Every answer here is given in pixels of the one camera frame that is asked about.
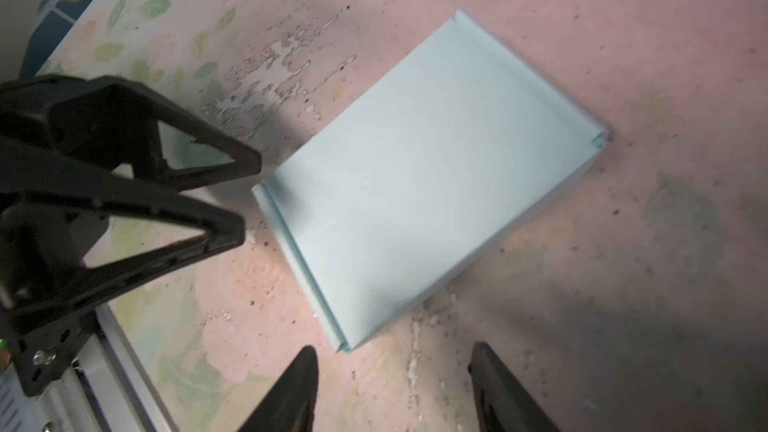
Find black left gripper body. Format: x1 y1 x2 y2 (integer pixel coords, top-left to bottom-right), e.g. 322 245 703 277
1 206 109 397

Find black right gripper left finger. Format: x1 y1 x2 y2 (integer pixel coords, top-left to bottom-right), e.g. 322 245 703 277
238 345 319 432

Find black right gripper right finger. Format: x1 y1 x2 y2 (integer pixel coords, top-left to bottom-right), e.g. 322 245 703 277
468 342 561 432

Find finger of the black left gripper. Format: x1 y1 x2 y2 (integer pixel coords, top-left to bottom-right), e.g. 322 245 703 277
1 139 245 312
1 75 262 191

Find light blue paper box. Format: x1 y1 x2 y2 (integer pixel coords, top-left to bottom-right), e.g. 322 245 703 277
253 11 609 352

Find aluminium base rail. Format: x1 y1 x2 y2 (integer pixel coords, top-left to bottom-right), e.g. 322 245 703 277
1 306 178 431

